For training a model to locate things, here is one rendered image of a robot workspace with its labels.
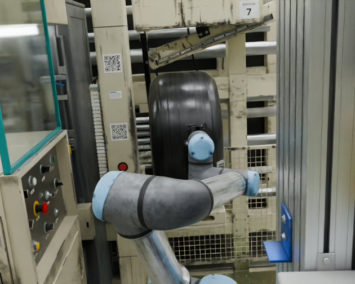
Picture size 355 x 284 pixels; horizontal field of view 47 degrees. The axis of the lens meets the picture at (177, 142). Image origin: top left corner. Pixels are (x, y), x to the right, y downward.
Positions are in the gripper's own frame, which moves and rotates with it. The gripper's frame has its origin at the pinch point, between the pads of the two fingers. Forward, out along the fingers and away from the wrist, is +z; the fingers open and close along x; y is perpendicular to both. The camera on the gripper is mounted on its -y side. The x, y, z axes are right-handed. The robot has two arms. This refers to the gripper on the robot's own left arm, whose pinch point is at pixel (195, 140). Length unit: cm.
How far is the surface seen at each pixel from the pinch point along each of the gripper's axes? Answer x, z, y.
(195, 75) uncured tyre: -2.6, 19.4, 24.7
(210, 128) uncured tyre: -6.1, 2.6, 3.9
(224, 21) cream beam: -19, 41, 49
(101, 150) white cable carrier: 40.3, 22.7, -4.9
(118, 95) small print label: 30.2, 18.7, 18.3
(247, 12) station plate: -29, 41, 52
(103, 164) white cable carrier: 39.8, 23.5, -11.6
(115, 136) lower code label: 33.4, 20.8, 1.1
